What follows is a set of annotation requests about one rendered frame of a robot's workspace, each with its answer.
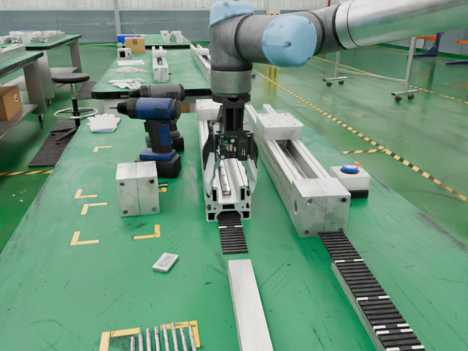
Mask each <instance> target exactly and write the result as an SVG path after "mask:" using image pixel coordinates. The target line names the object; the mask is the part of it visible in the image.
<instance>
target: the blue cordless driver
mask: <svg viewBox="0 0 468 351"><path fill-rule="evenodd" d="M109 108H110V109H117V111H118V113H120V114H124V115H126V116H129V117H130V118H131V119H140V120H146V121H145V122H143V124H144V127H145V131H146V132H148V135H149V138H150V144H151V148H146V149H145V150H144V151H143V152H141V153H140V155H139V157H138V158H136V159H135V161H134V162H151V161H155V164H156V170H157V177H158V178H175V177H176V176H177V175H178V173H179V172H180V170H181V158H180V155H177V154H176V150H174V149H172V147H171V144H172V143H173V142H172V138H171V133H170V129H169V124H168V123H165V121H166V120H169V121H172V120H178V119H179V118H180V115H181V103H180V101H178V99H175V100H173V98H153V97H140V98H136V97H131V98H130V99H129V100H128V101H124V102H119V103H118V104H117V107H110V106H109Z"/></svg>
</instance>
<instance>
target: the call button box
mask: <svg viewBox="0 0 468 351"><path fill-rule="evenodd" d="M329 175H330V177H331V178H337V179H338V181H339V182H340V183H341V184H342V185H343V186H344V188H346V189H347V190H348V192H349V193H350V194H351V197H350V198H368V190H369V185H370V180H371V177H370V176H369V174H367V172H365V171H364V170H363V169H362V168H361V167H358V171H357V172H347V171H344V170H342V166H331V167H330V168H329Z"/></svg>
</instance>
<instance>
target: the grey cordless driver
mask: <svg viewBox="0 0 468 351"><path fill-rule="evenodd" d="M120 97H121V98H126V97H130V98H173V100H175V99H178V101H181V102H183V100H184V99H185V90H184V86H183V85H182V84H179V85H178V84H155V85H149V87H147V86H140V87H139V88H137V89H134V90H132V91H130V92H129V95H121V96H120ZM177 122H178V121H177V120H172V121H169V120H166V121H165V123H168V124H169V129H170V133H171V138H172V142H173V143H172V144H171V147H172V149H174V150H175V151H176V152H179V151H183V150H184V149H185V146H184V138H183V136H182V135H181V133H180V132H179V131H178V128H177V125H176V123H177ZM145 140H146V147H147V148H151V144H150V138H149V135H146V137H145Z"/></svg>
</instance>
